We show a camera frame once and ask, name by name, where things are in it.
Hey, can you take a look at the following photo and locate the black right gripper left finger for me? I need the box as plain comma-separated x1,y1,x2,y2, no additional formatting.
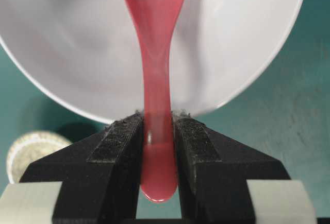
20,114,143,223

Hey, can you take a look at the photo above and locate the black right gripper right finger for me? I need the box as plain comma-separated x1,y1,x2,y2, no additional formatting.
173,113,289,223

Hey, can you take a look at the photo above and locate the pink plastic spoon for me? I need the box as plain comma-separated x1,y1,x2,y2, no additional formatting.
125,0,184,203

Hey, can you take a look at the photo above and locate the white round bowl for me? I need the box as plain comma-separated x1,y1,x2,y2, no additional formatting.
1,0,303,123

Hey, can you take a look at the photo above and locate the small crackle-glaze ceramic cup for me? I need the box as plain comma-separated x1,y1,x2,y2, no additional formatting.
6,130,72,183

